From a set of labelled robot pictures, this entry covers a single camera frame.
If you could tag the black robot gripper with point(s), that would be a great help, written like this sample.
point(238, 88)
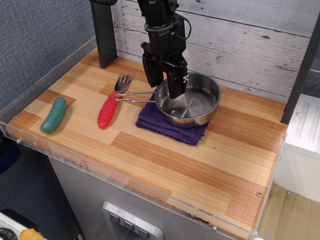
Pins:
point(164, 54)

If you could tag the stainless steel saucepan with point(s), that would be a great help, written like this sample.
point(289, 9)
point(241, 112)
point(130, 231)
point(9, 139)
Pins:
point(196, 107)

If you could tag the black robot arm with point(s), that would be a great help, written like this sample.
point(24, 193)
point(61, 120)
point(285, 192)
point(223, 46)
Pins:
point(159, 10)

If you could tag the folded violet cloth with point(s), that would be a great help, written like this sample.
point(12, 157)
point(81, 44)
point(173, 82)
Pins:
point(151, 118)

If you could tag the green toy cucumber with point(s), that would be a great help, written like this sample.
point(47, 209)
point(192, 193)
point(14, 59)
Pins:
point(55, 116)

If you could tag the silver toy fridge cabinet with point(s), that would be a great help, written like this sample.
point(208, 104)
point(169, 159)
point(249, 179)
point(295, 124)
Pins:
point(183, 208)

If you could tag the silver water dispenser panel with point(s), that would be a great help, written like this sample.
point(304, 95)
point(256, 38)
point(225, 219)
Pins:
point(131, 222)

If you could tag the white cabinet on right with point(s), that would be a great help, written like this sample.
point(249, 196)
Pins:
point(298, 167)

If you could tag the yellow object at corner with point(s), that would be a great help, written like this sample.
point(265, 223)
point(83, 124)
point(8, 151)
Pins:
point(30, 234)

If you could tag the red handled toy fork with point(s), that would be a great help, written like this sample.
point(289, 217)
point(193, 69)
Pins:
point(108, 109)

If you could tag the dark grey left post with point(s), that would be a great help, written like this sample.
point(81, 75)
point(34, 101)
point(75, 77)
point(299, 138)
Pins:
point(104, 32)

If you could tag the dark grey post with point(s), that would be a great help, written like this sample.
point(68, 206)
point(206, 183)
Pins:
point(305, 66)
point(104, 32)

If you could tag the dark grey right post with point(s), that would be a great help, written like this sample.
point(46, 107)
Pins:
point(305, 66)

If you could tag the clear acrylic guard rail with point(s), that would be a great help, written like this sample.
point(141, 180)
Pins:
point(237, 154)

